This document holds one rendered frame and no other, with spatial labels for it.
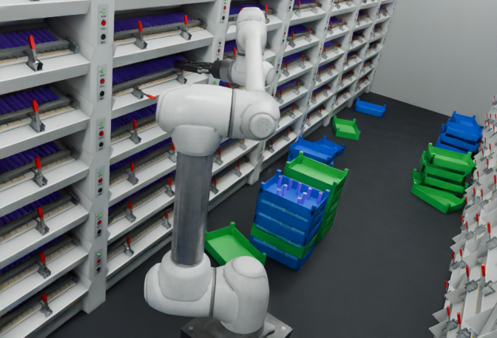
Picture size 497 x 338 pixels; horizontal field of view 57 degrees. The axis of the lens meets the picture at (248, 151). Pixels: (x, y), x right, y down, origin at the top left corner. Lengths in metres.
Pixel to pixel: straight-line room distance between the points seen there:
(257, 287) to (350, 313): 0.92
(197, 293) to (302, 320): 0.83
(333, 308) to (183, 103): 1.43
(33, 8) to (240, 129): 0.62
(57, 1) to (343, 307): 1.76
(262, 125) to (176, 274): 0.55
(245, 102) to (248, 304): 0.64
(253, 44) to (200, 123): 0.48
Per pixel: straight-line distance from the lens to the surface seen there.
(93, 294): 2.06
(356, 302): 2.38
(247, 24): 1.67
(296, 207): 2.24
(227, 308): 1.49
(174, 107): 1.16
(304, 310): 2.24
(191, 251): 1.39
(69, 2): 1.42
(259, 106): 1.15
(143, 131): 1.90
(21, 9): 1.34
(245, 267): 1.47
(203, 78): 2.07
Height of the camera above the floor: 1.54
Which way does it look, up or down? 26 degrees down
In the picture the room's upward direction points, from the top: 10 degrees clockwise
